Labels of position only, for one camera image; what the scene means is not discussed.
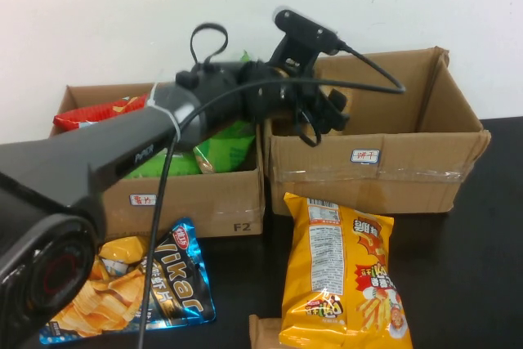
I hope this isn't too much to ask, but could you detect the flat green snack bag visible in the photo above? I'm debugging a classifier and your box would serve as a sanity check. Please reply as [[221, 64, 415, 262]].
[[124, 148, 202, 181]]

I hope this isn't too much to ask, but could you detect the small yellow snack packet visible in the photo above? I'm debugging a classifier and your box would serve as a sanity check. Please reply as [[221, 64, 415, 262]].
[[99, 236, 151, 276]]

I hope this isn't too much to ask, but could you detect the cardboard box marked F2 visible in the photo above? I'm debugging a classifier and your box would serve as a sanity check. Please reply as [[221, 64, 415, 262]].
[[48, 78, 266, 239]]

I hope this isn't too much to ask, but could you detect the cardboard box with clear tape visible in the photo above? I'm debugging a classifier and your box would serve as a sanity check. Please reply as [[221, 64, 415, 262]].
[[263, 46, 492, 217]]

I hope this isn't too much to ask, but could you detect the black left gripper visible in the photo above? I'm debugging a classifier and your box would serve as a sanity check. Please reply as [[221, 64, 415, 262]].
[[242, 60, 351, 134]]

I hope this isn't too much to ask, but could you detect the plain brown snack packet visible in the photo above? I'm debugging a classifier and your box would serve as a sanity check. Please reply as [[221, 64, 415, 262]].
[[248, 314, 284, 349]]

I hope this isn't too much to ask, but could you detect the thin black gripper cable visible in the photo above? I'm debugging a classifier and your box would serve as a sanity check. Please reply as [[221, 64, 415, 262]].
[[290, 95, 324, 149]]

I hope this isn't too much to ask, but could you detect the black camera cable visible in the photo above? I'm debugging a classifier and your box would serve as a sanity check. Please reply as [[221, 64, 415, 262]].
[[136, 40, 407, 349]]

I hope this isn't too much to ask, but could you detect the large yellow fries snack bag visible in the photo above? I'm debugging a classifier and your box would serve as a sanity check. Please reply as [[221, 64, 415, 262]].
[[279, 192, 413, 349]]

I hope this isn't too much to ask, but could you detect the white zip tie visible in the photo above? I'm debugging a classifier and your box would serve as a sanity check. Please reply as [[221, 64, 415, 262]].
[[147, 82, 183, 140]]

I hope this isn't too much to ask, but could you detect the blue potato chips bag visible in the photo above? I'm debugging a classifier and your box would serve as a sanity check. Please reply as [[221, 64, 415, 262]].
[[38, 217, 217, 346]]

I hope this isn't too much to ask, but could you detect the red and white snack bag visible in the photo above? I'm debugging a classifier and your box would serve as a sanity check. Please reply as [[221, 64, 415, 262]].
[[52, 94, 149, 132]]

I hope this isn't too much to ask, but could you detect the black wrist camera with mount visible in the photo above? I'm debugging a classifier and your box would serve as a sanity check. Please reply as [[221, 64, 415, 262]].
[[267, 6, 342, 76]]

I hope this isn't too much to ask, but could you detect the black looped cable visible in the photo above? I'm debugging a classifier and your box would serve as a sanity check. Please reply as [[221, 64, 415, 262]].
[[189, 23, 229, 65]]

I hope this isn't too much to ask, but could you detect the tall green snack bag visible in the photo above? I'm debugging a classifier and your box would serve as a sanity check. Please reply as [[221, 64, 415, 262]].
[[191, 50, 257, 174]]

